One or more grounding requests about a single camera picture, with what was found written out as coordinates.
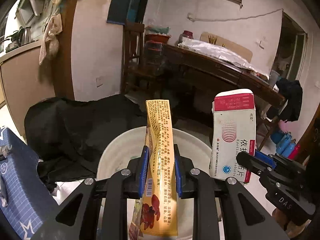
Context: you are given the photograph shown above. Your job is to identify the white plastic bucket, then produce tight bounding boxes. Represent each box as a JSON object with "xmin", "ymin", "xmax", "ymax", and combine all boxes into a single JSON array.
[{"xmin": 97, "ymin": 126, "xmax": 220, "ymax": 239}]

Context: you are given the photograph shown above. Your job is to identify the orange yellow snack wrapper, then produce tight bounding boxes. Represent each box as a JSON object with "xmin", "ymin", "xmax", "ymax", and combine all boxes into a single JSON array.
[{"xmin": 129, "ymin": 100, "xmax": 178, "ymax": 239}]

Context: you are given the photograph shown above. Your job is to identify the range hood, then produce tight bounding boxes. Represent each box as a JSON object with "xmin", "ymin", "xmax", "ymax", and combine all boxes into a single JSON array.
[{"xmin": 16, "ymin": 0, "xmax": 44, "ymax": 27}]

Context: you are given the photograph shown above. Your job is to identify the blue checked star tablecloth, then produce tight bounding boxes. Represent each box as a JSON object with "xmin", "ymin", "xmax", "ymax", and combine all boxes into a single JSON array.
[{"xmin": 1, "ymin": 127, "xmax": 58, "ymax": 239}]

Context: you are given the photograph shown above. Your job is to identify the beige lower kitchen cabinets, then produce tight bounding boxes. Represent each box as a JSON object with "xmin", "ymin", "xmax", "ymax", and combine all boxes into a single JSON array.
[{"xmin": 1, "ymin": 41, "xmax": 55, "ymax": 137}]

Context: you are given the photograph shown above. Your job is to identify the hanging pink cloth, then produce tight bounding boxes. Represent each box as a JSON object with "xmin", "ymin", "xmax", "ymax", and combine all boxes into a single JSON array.
[{"xmin": 39, "ymin": 14, "xmax": 63, "ymax": 65}]

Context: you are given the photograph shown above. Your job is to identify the dark wooden side table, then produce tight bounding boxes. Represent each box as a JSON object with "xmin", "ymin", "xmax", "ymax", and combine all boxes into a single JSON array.
[{"xmin": 163, "ymin": 44, "xmax": 286, "ymax": 109}]

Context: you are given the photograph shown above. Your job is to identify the white red medicine box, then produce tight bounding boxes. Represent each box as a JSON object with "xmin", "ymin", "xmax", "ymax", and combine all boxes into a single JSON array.
[{"xmin": 209, "ymin": 89, "xmax": 256, "ymax": 184}]

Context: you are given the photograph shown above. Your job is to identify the red bowl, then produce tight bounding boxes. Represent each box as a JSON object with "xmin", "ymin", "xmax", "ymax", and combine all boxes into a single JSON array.
[{"xmin": 145, "ymin": 34, "xmax": 171, "ymax": 44}]

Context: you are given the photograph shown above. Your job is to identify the dark wooden chair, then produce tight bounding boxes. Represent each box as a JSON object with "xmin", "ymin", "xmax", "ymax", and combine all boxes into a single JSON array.
[{"xmin": 120, "ymin": 21, "xmax": 145, "ymax": 94}]

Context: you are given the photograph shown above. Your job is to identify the black cloth draped chair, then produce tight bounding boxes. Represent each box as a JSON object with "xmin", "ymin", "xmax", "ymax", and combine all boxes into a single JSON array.
[{"xmin": 24, "ymin": 94, "xmax": 146, "ymax": 192}]

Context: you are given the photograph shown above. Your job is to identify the steel kettle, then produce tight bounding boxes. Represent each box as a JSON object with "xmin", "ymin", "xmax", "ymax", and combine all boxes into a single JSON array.
[{"xmin": 21, "ymin": 27, "xmax": 31, "ymax": 46}]

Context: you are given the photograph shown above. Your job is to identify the person's right hand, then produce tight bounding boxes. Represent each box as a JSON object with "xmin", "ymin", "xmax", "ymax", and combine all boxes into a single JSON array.
[{"xmin": 272, "ymin": 208, "xmax": 290, "ymax": 231}]

